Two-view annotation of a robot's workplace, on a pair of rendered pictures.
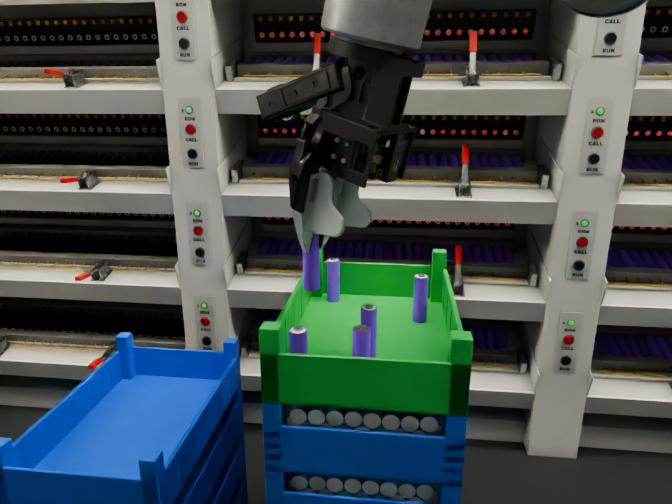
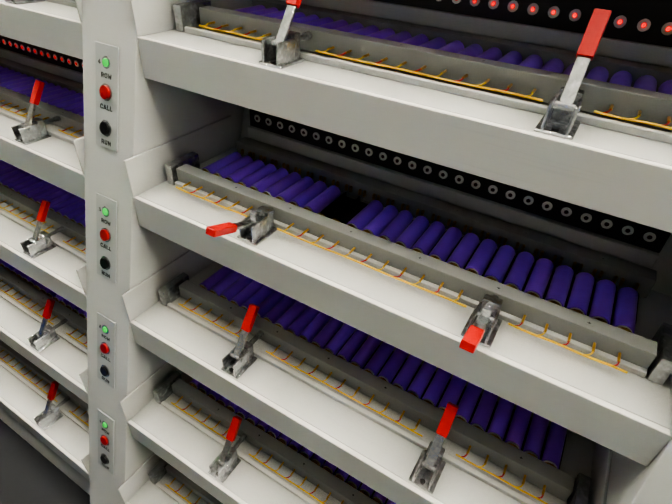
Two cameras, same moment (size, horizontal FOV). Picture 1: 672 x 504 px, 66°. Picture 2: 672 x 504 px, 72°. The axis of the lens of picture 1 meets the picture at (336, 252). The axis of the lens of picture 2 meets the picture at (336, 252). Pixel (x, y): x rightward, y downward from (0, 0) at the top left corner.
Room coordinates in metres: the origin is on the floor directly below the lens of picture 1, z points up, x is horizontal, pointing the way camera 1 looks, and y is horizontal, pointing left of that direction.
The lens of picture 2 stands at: (0.44, -0.90, 0.92)
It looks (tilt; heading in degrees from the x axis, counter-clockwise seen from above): 23 degrees down; 18
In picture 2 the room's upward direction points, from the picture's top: 12 degrees clockwise
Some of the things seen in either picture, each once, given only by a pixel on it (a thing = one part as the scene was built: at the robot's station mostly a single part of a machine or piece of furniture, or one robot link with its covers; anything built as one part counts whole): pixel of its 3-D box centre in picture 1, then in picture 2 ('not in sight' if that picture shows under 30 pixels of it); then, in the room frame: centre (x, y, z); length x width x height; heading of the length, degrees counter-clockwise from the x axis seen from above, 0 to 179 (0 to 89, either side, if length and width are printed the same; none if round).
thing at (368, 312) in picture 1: (368, 332); not in sight; (0.54, -0.04, 0.44); 0.02 x 0.02 x 0.06
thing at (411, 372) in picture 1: (371, 311); not in sight; (0.59, -0.04, 0.44); 0.30 x 0.20 x 0.08; 173
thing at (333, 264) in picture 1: (333, 279); not in sight; (0.72, 0.00, 0.44); 0.02 x 0.02 x 0.06
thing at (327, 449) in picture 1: (370, 369); not in sight; (0.59, -0.04, 0.36); 0.30 x 0.20 x 0.08; 173
